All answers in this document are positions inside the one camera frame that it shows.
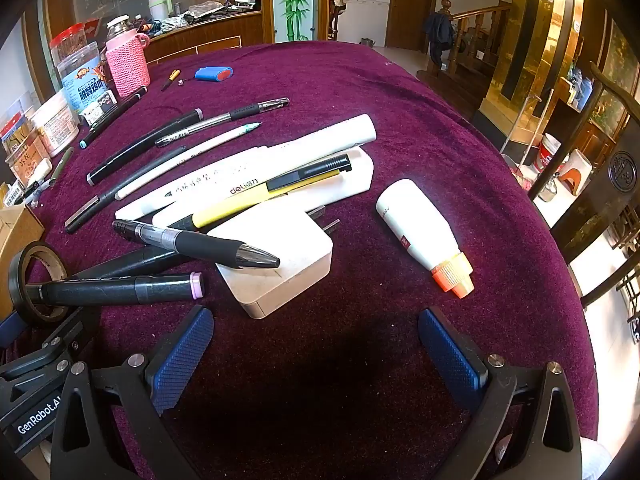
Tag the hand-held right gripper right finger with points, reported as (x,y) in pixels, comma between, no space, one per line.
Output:
(450,360)

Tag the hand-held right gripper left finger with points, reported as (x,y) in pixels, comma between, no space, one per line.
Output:
(182,355)

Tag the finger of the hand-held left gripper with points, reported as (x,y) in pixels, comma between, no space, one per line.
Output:
(12,329)
(70,332)

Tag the black marker pink end cap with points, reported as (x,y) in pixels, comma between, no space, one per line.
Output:
(115,290)

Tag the shallow cardboard box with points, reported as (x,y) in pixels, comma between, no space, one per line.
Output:
(17,230)

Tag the large white power adapter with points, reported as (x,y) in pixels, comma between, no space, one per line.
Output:
(280,272)

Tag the white glue bottle orange cap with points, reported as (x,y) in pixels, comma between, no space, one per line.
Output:
(415,225)

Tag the thin black pen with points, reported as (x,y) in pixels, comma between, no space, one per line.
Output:
(115,192)

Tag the yellow black mechanical pencil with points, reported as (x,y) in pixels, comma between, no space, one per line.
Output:
(235,208)

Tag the thick white marker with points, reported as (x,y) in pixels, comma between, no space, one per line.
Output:
(220,196)

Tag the white pen teal tip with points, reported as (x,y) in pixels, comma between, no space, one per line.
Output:
(200,152)

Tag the long white printed pen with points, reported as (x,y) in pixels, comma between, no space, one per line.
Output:
(320,137)

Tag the black tape roll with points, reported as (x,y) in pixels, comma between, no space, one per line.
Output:
(15,270)

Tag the white barcode box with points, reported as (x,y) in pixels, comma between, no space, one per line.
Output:
(12,195)

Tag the dark green pen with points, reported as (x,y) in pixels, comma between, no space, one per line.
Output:
(62,162)

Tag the glass jar orange label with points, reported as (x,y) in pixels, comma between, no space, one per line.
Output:
(25,157)

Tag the small metal cup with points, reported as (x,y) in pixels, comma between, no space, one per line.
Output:
(549,190)

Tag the black pen silver cap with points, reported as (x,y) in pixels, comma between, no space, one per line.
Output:
(145,147)

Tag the tree print jar red lid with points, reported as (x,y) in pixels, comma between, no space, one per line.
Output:
(12,127)

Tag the dark wooden chair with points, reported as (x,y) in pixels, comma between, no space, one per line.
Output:
(595,210)

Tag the white plastic bottle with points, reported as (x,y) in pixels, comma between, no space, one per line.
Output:
(52,120)

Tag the black marker teal end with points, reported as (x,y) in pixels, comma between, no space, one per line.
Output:
(112,117)

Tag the red white bucket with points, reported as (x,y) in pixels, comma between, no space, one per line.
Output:
(549,155)

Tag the white orange container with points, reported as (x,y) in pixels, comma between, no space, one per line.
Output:
(575,167)

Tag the clear jar blue label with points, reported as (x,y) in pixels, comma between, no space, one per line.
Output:
(85,85)

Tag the small yellow black pen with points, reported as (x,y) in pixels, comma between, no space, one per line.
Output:
(171,79)

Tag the jar in pink knit sleeve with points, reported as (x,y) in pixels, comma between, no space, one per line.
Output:
(127,65)

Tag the blue lighter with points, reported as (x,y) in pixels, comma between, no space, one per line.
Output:
(207,74)

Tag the clear jar red lid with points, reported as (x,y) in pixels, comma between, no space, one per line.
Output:
(70,42)

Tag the wooden counter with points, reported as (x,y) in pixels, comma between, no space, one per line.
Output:
(210,35)

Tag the white green tumbler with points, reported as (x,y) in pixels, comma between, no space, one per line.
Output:
(160,7)

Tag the wooden stair railing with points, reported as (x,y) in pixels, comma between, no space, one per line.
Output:
(480,15)

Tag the brown wooden door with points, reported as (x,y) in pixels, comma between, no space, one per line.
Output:
(412,5)

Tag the wooden stand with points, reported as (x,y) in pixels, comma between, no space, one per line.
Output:
(337,5)

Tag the bamboo print panel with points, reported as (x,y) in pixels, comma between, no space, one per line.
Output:
(295,0)

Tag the dark jacket on post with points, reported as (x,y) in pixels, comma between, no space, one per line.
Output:
(439,30)

